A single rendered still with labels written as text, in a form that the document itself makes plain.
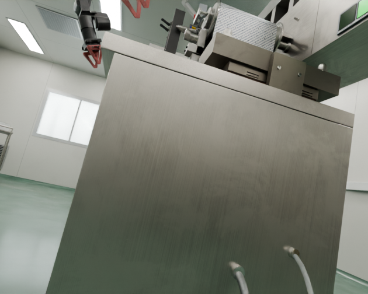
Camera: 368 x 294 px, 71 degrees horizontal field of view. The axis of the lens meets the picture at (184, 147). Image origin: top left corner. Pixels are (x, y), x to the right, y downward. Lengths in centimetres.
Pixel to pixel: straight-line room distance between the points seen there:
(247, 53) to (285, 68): 11
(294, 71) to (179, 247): 55
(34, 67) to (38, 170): 238
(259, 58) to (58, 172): 603
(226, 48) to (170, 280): 58
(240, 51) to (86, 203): 54
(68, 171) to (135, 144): 595
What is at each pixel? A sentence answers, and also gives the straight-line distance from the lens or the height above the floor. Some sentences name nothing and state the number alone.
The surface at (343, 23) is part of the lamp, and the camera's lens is 95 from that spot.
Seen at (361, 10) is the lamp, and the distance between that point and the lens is 92.
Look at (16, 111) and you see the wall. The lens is 692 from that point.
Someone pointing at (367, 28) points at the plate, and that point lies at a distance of 92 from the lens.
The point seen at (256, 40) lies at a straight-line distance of 104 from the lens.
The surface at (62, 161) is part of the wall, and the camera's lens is 651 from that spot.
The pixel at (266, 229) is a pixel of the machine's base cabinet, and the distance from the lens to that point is 65.
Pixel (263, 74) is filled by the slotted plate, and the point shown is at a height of 96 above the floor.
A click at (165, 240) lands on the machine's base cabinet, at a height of 50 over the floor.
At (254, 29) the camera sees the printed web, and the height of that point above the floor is 123.
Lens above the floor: 61
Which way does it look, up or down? 9 degrees up
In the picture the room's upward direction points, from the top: 13 degrees clockwise
